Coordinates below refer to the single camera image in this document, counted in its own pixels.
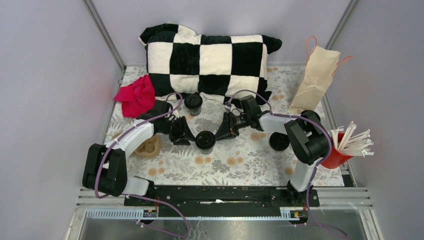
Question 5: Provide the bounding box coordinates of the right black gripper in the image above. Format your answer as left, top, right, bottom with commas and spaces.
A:
213, 111, 251, 142

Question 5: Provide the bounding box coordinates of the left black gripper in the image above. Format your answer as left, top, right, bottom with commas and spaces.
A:
159, 115, 197, 145

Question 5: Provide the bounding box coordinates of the black coffee cup lid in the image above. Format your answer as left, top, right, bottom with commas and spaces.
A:
184, 93, 203, 110

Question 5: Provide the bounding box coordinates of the stack of black cups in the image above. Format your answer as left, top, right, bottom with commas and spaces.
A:
301, 110, 321, 124

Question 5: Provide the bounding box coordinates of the black printed coffee cup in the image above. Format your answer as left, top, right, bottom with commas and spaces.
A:
187, 106, 202, 116

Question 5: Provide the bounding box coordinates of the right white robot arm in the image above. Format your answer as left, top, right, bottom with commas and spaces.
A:
215, 95, 332, 206

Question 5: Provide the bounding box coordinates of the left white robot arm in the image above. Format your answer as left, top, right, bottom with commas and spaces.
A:
82, 100, 196, 206

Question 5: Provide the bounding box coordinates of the brown cardboard cup carrier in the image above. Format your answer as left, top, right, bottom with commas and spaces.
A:
106, 132, 161, 159

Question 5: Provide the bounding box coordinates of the floral table mat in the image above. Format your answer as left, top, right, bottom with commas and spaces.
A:
105, 66, 345, 187

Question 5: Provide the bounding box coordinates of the pink cloth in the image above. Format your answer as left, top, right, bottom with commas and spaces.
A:
113, 74, 156, 119

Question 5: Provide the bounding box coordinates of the black white checkered pillow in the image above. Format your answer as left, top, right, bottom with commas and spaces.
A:
138, 23, 283, 105

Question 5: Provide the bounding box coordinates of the red cup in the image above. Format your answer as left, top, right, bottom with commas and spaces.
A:
321, 138, 353, 169

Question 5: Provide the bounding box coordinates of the brown paper bag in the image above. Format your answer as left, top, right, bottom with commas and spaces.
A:
288, 35, 352, 114

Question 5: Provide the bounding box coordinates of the white wrapped straws bundle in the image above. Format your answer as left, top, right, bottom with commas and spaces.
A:
328, 121, 375, 157

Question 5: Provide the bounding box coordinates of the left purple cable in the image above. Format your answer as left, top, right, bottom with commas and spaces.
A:
94, 92, 192, 239

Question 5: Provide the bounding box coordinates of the purple cable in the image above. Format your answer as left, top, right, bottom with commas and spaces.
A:
225, 89, 349, 239
94, 92, 192, 239

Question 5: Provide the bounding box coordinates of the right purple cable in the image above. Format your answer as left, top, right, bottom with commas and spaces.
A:
225, 89, 349, 239

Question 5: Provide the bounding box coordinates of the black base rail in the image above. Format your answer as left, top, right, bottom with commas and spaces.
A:
124, 185, 320, 218

